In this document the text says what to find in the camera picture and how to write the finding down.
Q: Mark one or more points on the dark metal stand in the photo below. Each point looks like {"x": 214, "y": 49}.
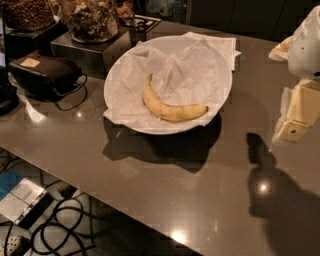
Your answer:
{"x": 96, "y": 60}

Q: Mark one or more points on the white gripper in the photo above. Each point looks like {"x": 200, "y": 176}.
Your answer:
{"x": 306, "y": 50}

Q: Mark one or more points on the white paper sheet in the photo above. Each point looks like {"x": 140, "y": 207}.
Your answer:
{"x": 226, "y": 46}

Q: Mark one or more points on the white bowl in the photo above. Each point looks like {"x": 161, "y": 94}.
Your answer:
{"x": 220, "y": 66}

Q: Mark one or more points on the blue and white box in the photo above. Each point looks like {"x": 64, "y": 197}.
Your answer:
{"x": 18, "y": 196}

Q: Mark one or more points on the yellow banana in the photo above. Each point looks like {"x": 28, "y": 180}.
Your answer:
{"x": 167, "y": 112}

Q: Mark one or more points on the black monitor base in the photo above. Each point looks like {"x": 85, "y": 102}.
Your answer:
{"x": 8, "y": 97}

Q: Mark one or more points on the white crumpled paper liner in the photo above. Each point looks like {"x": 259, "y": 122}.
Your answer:
{"x": 186, "y": 73}

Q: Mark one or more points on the glass jar of granola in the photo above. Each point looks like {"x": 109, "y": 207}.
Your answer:
{"x": 90, "y": 21}

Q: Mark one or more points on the glass jar of brown cereal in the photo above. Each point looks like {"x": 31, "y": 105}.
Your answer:
{"x": 27, "y": 14}

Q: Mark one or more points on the glass jar at back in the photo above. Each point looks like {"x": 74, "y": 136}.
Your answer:
{"x": 125, "y": 9}

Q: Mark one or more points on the black device with label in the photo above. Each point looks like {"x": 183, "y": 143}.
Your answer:
{"x": 46, "y": 78}

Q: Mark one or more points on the grey power strip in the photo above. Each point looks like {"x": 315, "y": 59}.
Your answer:
{"x": 15, "y": 246}

